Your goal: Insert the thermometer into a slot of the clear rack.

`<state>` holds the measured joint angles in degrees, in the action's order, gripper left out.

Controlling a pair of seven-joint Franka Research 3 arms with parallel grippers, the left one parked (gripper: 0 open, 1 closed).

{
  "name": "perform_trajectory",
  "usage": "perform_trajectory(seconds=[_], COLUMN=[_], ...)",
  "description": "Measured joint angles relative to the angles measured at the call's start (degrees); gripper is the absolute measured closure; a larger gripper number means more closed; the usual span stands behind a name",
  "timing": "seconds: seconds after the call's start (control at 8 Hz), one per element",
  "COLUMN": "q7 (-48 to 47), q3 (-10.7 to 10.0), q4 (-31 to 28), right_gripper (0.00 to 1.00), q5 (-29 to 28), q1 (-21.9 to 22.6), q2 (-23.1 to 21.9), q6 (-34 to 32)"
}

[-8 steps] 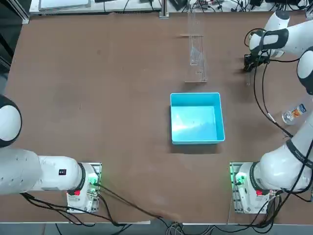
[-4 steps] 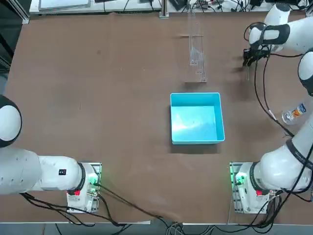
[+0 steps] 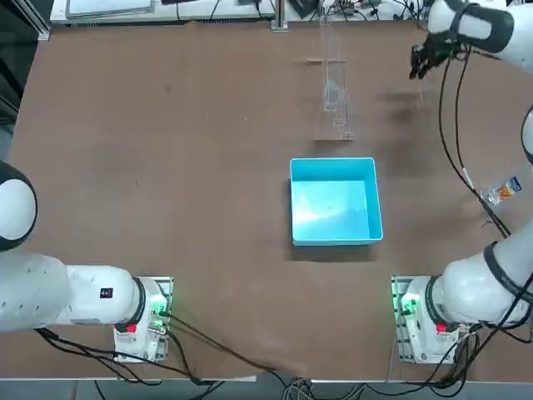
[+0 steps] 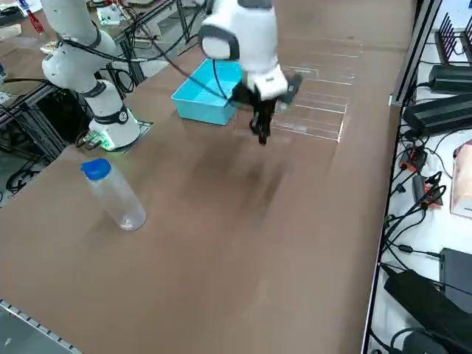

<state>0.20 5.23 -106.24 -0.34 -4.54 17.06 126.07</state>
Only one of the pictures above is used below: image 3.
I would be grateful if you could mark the clear acrylic tiered rack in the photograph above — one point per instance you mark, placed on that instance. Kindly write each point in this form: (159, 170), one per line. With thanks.
(335, 104)

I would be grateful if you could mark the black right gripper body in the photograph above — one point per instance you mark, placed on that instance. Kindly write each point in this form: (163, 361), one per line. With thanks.
(437, 48)

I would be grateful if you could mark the clear bottle with blue cap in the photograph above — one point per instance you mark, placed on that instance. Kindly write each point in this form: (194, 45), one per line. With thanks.
(501, 191)

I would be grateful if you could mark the dark cabinet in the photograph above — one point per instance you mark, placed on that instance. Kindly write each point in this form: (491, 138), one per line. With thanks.
(16, 50)

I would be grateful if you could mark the aluminium profile post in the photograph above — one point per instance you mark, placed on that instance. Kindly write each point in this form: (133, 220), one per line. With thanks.
(279, 14)

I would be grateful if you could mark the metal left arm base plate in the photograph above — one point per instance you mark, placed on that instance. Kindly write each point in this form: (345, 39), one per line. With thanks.
(166, 291)

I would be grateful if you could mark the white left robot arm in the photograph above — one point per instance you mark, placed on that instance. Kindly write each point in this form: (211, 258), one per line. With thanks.
(62, 300)

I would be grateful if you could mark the grey flat tray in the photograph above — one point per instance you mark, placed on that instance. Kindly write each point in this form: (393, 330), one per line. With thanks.
(110, 8)

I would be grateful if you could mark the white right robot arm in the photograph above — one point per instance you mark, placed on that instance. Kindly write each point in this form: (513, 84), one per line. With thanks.
(470, 283)

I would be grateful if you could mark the blue plastic bin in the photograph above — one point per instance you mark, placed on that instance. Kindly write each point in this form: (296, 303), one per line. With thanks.
(333, 208)

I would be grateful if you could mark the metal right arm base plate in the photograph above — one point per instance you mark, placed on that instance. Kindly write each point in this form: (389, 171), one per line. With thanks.
(397, 316)

